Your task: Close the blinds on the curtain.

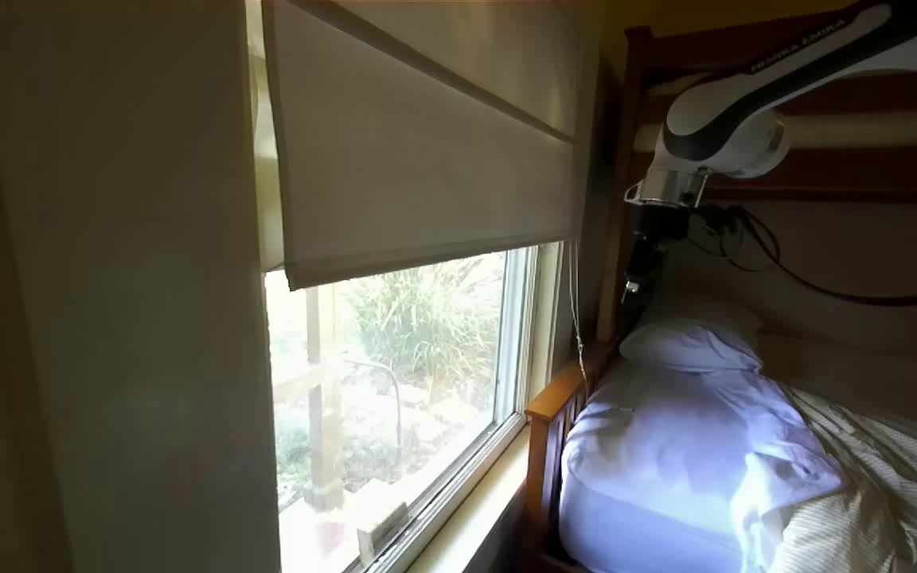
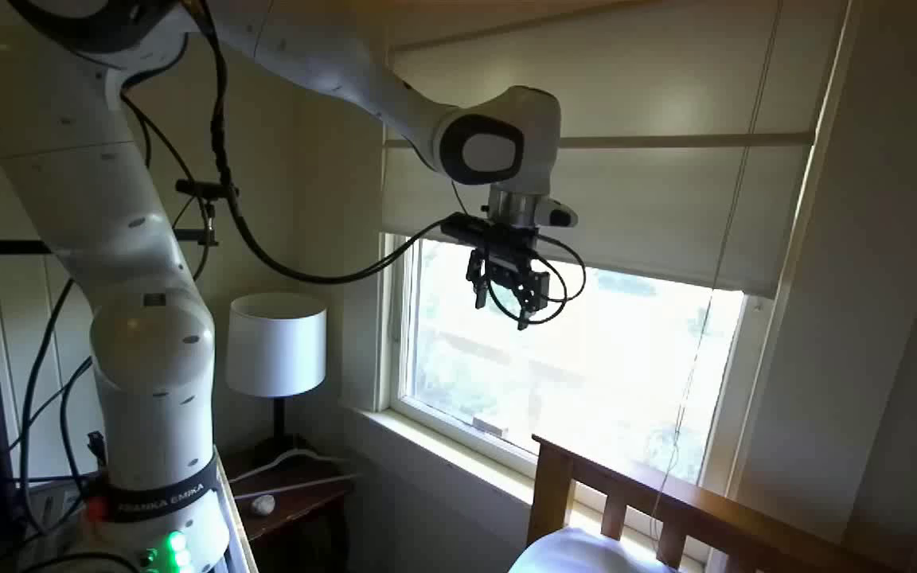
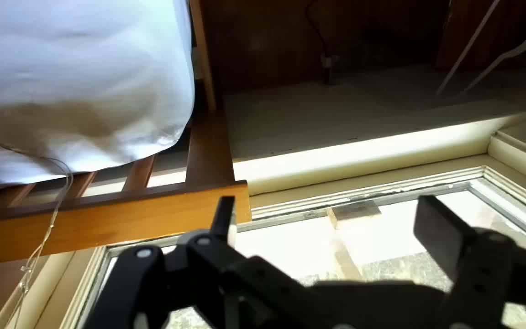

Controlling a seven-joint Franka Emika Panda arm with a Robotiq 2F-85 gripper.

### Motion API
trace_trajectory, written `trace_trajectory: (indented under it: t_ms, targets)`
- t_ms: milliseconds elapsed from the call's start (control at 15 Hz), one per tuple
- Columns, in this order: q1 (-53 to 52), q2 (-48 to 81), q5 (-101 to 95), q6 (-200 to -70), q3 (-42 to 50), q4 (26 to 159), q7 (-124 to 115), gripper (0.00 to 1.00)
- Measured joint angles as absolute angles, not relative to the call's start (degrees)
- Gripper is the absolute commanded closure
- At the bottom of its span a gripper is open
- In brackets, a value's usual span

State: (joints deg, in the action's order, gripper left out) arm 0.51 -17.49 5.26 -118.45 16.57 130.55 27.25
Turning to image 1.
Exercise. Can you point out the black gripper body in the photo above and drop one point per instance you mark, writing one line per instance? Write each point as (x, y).
(658, 228)

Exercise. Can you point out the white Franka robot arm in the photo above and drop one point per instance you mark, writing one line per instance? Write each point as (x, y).
(797, 66)

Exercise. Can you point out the white pillow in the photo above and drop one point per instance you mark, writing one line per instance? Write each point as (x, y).
(693, 339)

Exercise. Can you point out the pale blue bed sheet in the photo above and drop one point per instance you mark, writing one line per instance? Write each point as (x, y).
(650, 467)

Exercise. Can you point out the white framed glass window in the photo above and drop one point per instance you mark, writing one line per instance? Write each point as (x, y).
(395, 382)

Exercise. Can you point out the beige roman window blind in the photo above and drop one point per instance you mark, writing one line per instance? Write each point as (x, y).
(415, 139)

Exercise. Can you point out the white patterned blanket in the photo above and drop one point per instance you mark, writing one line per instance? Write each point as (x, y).
(883, 477)

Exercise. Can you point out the white window sash latch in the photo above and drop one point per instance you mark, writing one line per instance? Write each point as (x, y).
(379, 527)

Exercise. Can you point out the brown wooden bunk bed frame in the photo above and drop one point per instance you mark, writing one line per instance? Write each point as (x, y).
(555, 410)

